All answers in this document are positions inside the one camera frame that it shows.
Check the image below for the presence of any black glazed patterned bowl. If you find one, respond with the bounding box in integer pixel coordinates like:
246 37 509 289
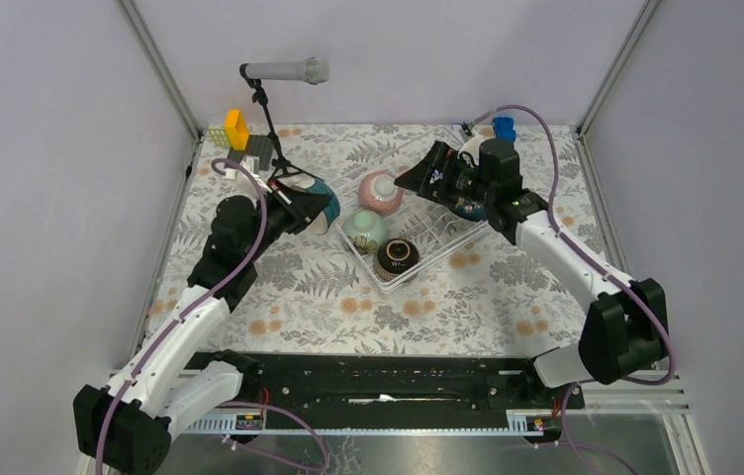
373 238 420 282

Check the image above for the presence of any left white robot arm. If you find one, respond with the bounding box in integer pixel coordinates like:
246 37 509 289
73 180 340 474

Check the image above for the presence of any black microphone tripod stand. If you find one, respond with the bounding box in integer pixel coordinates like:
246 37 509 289
243 76 318 191

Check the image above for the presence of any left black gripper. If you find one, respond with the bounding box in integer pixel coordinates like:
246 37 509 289
243 178 331 263

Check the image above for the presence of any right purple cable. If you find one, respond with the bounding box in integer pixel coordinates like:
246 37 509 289
460 104 677 475

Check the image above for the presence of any yellow toy block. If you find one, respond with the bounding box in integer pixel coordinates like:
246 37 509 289
223 109 250 151

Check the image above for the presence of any grey toy baseplate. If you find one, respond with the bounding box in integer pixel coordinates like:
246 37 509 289
227 135 276 171

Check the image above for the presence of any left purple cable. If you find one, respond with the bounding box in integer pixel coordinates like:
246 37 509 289
94 158 295 475

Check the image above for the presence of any grey microphone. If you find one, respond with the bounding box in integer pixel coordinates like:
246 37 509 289
239 57 330 85

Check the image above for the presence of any blue toy block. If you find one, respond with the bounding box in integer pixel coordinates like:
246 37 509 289
492 116 517 143

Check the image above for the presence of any pink patterned bowl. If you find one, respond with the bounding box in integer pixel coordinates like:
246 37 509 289
357 171 404 217

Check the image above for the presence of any purple cable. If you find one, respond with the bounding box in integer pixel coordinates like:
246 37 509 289
94 158 295 475
460 104 677 475

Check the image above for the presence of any teal bowl cream interior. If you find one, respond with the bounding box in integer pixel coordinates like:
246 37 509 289
282 174 340 236

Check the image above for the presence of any white wire dish rack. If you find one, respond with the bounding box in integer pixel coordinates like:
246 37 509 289
329 128 492 293

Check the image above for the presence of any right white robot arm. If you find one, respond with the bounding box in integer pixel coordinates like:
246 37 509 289
395 139 670 408

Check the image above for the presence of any light green toy block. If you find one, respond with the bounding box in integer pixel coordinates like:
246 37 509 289
207 127 232 149

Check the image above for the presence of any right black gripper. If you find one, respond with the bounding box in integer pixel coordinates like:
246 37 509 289
394 142 495 210

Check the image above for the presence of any light green celadon bowl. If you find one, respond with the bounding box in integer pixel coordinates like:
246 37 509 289
341 209 390 255

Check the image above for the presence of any dark blue floral bowl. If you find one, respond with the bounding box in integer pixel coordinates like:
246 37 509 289
452 200 487 222

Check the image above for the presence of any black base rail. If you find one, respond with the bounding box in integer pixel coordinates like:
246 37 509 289
186 350 585 432

